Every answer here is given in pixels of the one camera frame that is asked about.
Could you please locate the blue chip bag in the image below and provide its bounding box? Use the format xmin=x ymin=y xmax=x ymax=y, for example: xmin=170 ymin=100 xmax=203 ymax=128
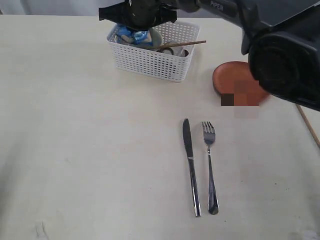
xmin=116 ymin=25 xmax=153 ymax=46

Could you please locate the white perforated plastic basket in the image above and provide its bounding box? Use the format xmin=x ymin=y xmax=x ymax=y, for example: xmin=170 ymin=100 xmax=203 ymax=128
xmin=107 ymin=20 xmax=200 ymax=83

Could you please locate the brown wooden chopstick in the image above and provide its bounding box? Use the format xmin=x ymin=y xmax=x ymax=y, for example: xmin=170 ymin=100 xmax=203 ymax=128
xmin=295 ymin=104 xmax=320 ymax=148
xmin=154 ymin=40 xmax=207 ymax=49

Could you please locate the brown round plate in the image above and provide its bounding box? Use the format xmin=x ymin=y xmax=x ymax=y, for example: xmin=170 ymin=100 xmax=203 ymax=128
xmin=212 ymin=61 xmax=270 ymax=107

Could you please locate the silver fork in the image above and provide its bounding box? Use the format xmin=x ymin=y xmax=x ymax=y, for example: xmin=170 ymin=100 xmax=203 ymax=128
xmin=201 ymin=121 xmax=219 ymax=215

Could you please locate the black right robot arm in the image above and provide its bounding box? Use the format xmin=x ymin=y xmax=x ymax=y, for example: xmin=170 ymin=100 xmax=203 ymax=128
xmin=98 ymin=0 xmax=320 ymax=111

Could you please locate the silver table knife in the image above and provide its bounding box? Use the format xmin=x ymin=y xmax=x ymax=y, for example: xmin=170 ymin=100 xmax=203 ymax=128
xmin=182 ymin=118 xmax=201 ymax=217

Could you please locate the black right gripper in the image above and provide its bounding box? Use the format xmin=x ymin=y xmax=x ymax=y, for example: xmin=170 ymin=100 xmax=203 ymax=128
xmin=98 ymin=0 xmax=178 ymax=31

